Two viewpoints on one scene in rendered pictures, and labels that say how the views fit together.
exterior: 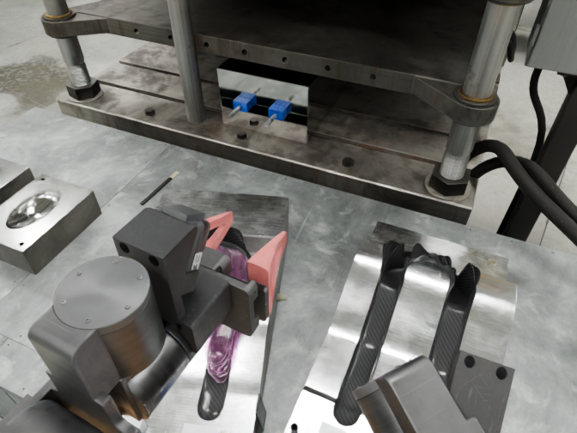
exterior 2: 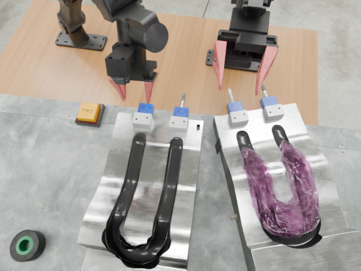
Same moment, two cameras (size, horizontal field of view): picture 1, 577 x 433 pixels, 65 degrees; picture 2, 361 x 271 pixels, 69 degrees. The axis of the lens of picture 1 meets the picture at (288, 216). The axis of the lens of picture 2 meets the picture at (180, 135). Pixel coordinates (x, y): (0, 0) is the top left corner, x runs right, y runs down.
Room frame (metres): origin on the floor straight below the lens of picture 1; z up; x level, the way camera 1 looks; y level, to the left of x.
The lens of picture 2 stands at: (0.55, -0.11, 1.58)
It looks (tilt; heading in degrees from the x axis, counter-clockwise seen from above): 66 degrees down; 170
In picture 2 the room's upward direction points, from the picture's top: 7 degrees counter-clockwise
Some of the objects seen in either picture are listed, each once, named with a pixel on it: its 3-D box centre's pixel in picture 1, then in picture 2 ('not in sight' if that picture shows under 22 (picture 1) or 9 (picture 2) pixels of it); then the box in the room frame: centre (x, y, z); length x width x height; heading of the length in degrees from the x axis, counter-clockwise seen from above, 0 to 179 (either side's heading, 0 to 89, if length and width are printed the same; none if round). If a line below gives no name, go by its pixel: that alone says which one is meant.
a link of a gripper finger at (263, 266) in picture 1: (249, 261); (231, 67); (0.28, 0.04, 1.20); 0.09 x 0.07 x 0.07; 153
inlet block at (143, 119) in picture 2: not in sight; (146, 108); (0.13, -0.14, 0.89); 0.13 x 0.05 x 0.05; 156
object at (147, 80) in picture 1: (292, 87); not in sight; (1.45, -0.01, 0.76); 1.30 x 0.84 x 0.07; 66
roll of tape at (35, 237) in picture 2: not in sight; (28, 245); (0.41, -0.55, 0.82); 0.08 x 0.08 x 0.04
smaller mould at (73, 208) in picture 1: (39, 221); not in sight; (0.71, 0.54, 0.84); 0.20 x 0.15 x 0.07; 156
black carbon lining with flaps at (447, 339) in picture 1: (411, 326); (147, 193); (0.39, -0.19, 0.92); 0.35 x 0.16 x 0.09; 156
